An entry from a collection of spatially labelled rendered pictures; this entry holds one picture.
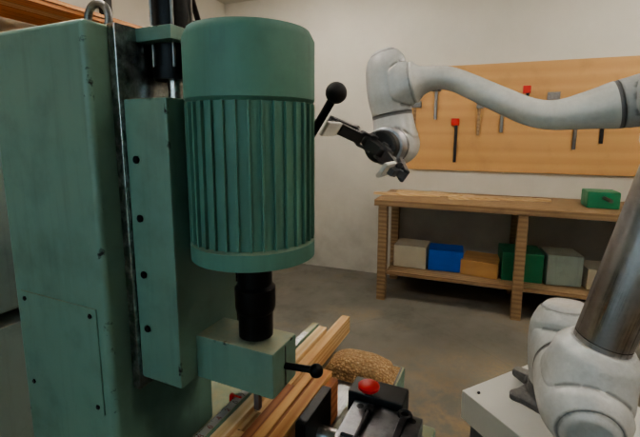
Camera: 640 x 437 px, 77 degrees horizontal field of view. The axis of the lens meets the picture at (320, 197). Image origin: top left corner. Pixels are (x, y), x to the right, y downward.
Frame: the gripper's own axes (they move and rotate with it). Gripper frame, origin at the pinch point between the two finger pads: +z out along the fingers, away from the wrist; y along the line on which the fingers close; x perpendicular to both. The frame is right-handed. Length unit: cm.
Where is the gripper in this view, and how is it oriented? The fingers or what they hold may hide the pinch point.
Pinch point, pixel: (353, 148)
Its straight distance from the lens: 76.6
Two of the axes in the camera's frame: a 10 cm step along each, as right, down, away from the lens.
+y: -7.5, -6.0, 2.6
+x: 5.0, -7.9, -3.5
